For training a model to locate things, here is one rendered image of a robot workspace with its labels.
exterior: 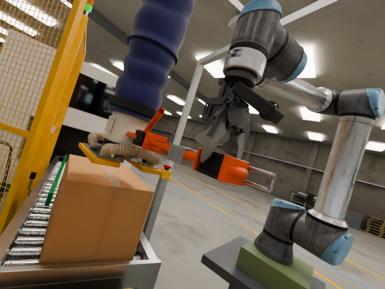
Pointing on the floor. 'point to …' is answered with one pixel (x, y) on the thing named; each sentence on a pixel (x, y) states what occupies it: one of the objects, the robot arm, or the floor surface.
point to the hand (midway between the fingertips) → (221, 164)
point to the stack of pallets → (374, 226)
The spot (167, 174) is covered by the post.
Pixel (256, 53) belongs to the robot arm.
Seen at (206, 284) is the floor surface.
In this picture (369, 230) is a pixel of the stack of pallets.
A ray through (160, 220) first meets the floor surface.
